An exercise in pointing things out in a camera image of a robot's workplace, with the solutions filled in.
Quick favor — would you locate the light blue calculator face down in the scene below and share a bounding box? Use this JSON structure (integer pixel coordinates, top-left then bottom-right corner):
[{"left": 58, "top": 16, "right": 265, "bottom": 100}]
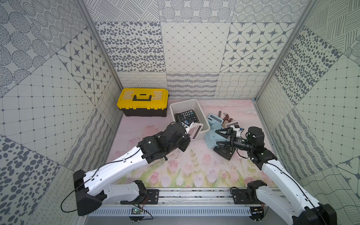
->
[{"left": 205, "top": 129, "right": 226, "bottom": 149}]

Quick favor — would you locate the pink calculator face down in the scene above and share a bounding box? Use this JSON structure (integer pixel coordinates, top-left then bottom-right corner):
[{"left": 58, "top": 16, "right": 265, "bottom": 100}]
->
[{"left": 185, "top": 122, "right": 203, "bottom": 140}]

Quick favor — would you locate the black calculator face down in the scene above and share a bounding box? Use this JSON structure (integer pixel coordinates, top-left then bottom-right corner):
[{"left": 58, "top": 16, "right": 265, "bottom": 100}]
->
[{"left": 174, "top": 110, "right": 199, "bottom": 126}]

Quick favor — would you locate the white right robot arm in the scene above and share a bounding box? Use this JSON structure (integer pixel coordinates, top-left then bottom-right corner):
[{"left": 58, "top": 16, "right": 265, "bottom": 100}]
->
[{"left": 214, "top": 126, "right": 337, "bottom": 225}]

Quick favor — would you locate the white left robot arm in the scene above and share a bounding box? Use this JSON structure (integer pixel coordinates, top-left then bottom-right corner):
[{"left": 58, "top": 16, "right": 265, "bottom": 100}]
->
[{"left": 73, "top": 122, "right": 191, "bottom": 216}]

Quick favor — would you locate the teal calculator face up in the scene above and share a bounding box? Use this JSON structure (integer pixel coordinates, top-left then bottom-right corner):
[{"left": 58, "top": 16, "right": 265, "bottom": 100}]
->
[{"left": 207, "top": 113, "right": 224, "bottom": 127}]

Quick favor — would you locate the white plastic storage box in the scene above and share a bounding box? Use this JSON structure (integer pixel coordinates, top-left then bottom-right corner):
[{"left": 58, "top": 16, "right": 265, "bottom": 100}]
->
[{"left": 169, "top": 99, "right": 211, "bottom": 140}]

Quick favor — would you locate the floral pink table mat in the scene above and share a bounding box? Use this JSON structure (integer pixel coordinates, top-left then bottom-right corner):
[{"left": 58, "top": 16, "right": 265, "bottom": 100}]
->
[{"left": 108, "top": 100, "right": 276, "bottom": 188}]

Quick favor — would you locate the yellow and black toolbox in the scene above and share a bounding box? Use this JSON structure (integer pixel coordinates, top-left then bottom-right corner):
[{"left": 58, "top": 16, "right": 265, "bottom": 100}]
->
[{"left": 117, "top": 88, "right": 169, "bottom": 117}]

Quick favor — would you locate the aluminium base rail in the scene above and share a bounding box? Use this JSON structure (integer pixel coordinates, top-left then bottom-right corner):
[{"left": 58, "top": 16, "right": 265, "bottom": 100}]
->
[{"left": 80, "top": 187, "right": 313, "bottom": 217}]

